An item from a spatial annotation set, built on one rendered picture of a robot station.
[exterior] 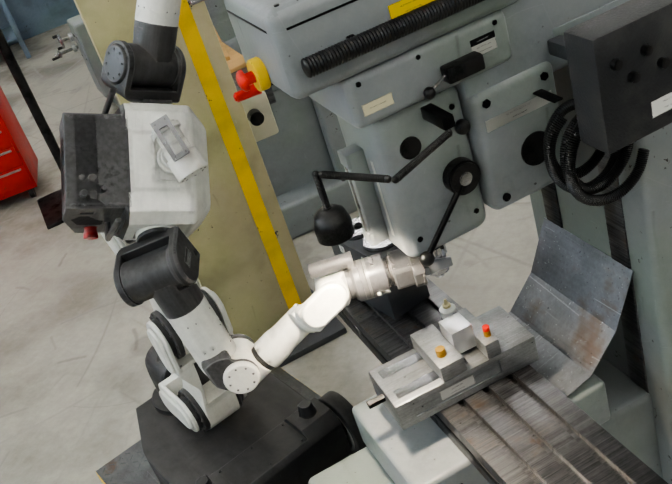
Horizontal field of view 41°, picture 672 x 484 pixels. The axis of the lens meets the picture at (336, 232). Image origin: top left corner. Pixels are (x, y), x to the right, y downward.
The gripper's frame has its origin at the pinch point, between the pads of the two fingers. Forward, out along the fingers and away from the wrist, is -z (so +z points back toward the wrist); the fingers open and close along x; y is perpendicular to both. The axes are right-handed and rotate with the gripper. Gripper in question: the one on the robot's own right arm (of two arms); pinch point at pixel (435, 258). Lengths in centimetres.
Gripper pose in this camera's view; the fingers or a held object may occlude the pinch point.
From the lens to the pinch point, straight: 192.8
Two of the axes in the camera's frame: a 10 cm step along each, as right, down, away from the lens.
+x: -1.2, -4.9, 8.7
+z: -9.6, 2.9, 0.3
